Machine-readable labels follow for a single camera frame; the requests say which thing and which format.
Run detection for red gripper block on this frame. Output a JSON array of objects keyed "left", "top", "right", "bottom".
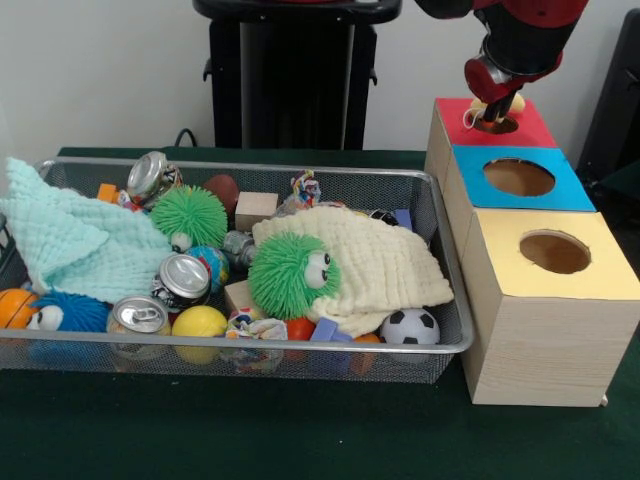
[{"left": 463, "top": 48, "right": 565, "bottom": 125}]

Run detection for yellow rubber duck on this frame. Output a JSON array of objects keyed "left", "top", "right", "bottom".
[{"left": 462, "top": 93, "right": 528, "bottom": 130}]

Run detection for cream waffle cloth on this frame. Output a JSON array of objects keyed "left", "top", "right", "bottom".
[{"left": 251, "top": 205, "right": 455, "bottom": 337}]

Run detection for wooden box with three holes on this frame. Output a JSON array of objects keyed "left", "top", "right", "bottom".
[{"left": 423, "top": 97, "right": 640, "bottom": 407}]

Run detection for shallow silver mesh bin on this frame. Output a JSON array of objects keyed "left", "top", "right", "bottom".
[{"left": 0, "top": 155, "right": 475, "bottom": 385}]

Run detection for black upright panel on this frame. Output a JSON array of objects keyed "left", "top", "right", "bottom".
[{"left": 574, "top": 7, "right": 640, "bottom": 176}]

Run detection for side table with green cloth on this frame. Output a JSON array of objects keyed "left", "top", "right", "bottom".
[{"left": 592, "top": 162, "right": 640, "bottom": 236}]

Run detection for small soccer ball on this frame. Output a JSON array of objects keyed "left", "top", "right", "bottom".
[{"left": 379, "top": 308, "right": 441, "bottom": 364}]

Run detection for green puffer ball, big eyes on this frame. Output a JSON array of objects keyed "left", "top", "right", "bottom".
[{"left": 247, "top": 232, "right": 342, "bottom": 320}]

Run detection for crushed black white can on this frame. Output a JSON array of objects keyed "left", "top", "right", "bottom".
[{"left": 151, "top": 253, "right": 212, "bottom": 312}]

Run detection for yellow foam ball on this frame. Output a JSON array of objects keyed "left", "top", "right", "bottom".
[{"left": 170, "top": 304, "right": 229, "bottom": 364}]

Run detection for dark green table cloth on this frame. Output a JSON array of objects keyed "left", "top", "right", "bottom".
[{"left": 0, "top": 145, "right": 640, "bottom": 480}]

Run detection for crushed pale can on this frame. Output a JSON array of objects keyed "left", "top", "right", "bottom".
[{"left": 106, "top": 295, "right": 171, "bottom": 335}]

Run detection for mint green waffle cloth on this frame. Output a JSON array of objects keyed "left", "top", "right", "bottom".
[{"left": 0, "top": 157, "right": 174, "bottom": 305}]

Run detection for blue puffer ball with eyes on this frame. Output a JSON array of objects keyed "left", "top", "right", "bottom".
[{"left": 27, "top": 289, "right": 110, "bottom": 334}]

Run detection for orange basketball toy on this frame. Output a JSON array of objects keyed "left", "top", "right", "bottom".
[{"left": 0, "top": 288, "right": 41, "bottom": 330}]

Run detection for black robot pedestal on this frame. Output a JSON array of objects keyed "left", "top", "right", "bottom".
[{"left": 192, "top": 0, "right": 404, "bottom": 150}]

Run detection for black looped cable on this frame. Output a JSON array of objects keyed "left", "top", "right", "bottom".
[{"left": 174, "top": 128, "right": 217, "bottom": 149}]

